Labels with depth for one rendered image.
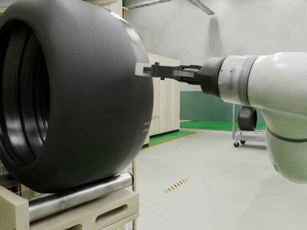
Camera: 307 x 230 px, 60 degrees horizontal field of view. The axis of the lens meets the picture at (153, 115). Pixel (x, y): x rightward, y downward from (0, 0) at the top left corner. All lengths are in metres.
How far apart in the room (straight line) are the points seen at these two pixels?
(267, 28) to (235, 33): 1.27
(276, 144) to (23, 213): 0.51
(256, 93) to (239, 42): 11.84
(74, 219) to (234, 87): 0.49
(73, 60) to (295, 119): 0.43
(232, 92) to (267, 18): 11.79
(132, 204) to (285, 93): 0.58
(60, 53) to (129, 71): 0.16
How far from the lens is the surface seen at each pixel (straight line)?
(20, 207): 0.63
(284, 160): 0.55
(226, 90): 0.48
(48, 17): 0.67
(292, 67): 0.44
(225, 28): 12.58
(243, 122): 6.21
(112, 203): 0.80
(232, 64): 0.48
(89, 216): 0.75
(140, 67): 0.65
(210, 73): 0.50
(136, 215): 0.88
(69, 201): 0.73
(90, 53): 0.61
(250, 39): 12.21
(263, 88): 0.45
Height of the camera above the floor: 1.17
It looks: 4 degrees down
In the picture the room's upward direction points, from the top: straight up
